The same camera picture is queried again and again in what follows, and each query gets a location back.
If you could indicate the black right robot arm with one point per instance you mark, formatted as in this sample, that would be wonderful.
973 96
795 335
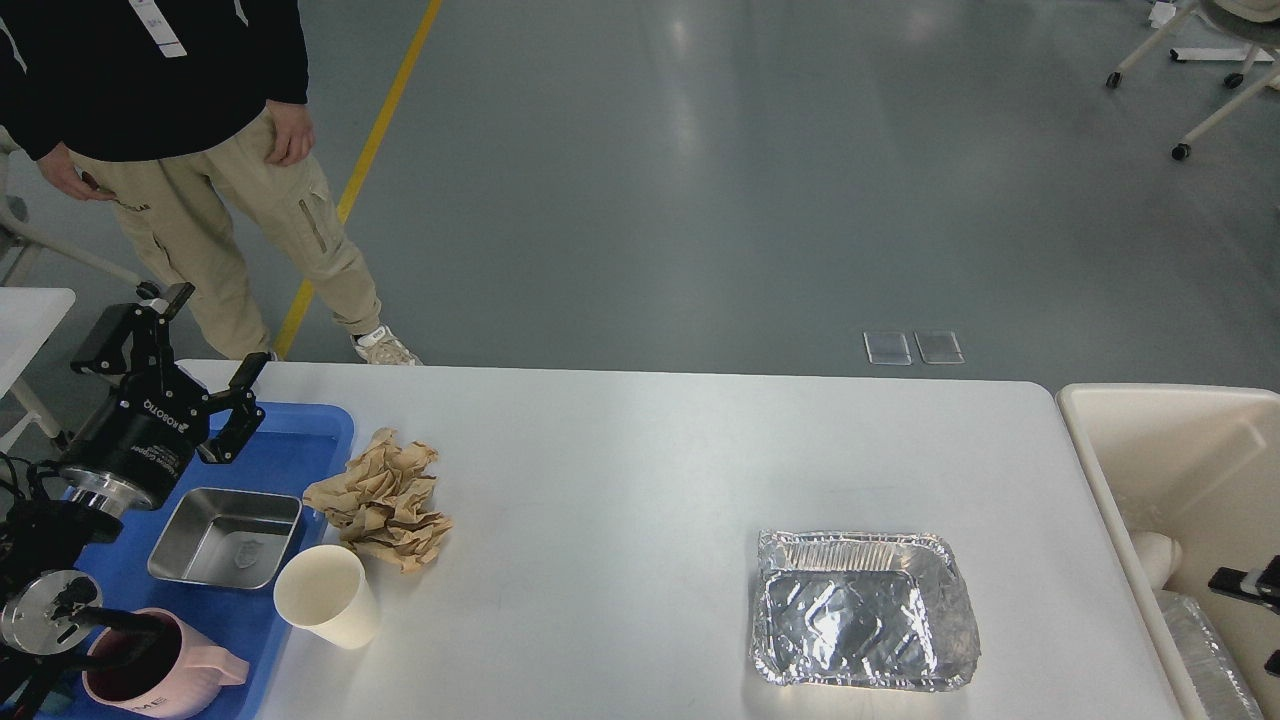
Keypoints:
1257 586

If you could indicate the brown paper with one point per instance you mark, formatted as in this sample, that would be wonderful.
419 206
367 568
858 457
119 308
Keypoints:
381 504

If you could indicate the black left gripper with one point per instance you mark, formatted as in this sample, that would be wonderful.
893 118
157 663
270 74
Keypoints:
131 453

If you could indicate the white side table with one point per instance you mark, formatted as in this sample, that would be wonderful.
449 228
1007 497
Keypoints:
28 317

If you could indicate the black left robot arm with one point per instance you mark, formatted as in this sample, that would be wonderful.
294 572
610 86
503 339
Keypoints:
49 605

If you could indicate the cream paper cup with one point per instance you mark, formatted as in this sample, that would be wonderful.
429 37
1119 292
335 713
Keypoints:
325 590

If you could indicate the aluminium foil tray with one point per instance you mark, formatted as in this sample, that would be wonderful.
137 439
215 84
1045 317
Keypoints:
867 610

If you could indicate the clear floor plate right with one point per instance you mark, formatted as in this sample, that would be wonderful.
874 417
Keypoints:
939 347

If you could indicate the person's right hand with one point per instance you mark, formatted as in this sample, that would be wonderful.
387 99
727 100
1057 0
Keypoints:
58 168

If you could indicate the grey rolling chair base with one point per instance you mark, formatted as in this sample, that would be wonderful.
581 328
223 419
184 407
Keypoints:
29 241

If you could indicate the square steel tray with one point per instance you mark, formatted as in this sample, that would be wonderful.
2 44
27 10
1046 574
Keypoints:
226 538

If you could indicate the pink mug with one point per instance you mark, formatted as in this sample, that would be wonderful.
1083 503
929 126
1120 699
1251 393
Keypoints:
164 670

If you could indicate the cream plastic bin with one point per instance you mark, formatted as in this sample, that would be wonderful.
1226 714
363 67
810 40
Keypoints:
1198 465

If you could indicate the clear floor plate left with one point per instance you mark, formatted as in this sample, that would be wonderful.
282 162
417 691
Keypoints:
888 348

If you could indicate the clear floor plate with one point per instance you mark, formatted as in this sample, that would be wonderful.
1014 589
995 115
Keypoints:
939 347
888 348

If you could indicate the white rolling chair base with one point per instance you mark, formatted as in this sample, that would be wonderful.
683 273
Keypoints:
1254 23

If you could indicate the clear plastic bag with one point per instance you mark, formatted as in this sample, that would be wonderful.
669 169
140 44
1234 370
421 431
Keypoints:
1219 683

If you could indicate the person's left hand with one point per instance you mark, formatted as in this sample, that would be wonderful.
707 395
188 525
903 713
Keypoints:
294 133

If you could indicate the person in black top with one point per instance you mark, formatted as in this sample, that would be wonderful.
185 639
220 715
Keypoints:
163 104

